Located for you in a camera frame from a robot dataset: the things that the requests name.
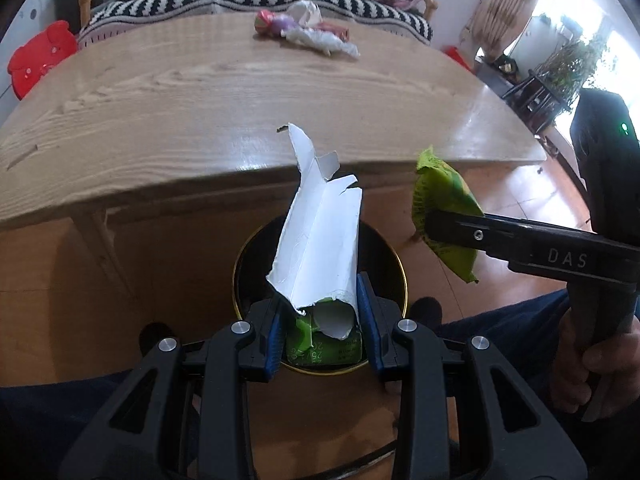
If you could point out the green foil packet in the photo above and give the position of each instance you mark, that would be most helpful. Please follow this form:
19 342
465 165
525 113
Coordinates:
300 342

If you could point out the person's black right shoe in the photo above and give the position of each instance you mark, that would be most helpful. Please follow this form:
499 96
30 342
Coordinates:
426 311

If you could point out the yellow-green snack packet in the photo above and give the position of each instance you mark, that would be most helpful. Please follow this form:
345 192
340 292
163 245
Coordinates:
445 190

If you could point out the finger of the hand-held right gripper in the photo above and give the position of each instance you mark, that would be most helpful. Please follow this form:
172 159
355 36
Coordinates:
475 234

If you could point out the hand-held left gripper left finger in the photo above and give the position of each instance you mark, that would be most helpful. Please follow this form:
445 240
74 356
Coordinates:
274 347

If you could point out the pink egg toy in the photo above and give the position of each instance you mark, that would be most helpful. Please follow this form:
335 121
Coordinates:
262 21

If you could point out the black gold-rimmed trash bin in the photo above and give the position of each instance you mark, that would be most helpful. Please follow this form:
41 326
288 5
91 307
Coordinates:
387 260

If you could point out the clear plastic bag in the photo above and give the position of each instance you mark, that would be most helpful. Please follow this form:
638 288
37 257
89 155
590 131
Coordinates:
320 41

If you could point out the white cabinet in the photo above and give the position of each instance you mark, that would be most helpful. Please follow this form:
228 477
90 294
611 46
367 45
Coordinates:
35 7

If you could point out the potted green plants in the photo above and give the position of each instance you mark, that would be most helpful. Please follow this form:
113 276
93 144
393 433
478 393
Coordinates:
570 65

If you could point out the striped beige curtain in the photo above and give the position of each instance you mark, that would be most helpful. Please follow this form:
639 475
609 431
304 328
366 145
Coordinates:
505 5

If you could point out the red box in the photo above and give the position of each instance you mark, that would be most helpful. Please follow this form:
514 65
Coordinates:
341 34

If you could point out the white torn cardboard box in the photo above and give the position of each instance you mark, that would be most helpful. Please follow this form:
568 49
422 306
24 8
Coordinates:
320 230

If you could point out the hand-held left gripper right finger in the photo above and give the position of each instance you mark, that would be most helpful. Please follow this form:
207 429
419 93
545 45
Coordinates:
367 315

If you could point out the person's right hand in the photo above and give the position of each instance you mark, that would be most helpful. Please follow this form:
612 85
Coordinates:
565 360

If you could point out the person's right leg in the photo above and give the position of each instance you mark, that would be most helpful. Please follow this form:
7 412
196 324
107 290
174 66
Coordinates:
500 320

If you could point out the red pig-shaped stool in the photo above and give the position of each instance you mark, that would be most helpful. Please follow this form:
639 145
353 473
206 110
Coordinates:
37 57

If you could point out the black side cabinet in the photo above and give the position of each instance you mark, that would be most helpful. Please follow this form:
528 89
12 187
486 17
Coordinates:
70 5

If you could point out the purple egg toy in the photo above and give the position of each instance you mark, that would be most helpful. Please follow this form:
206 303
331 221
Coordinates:
282 24

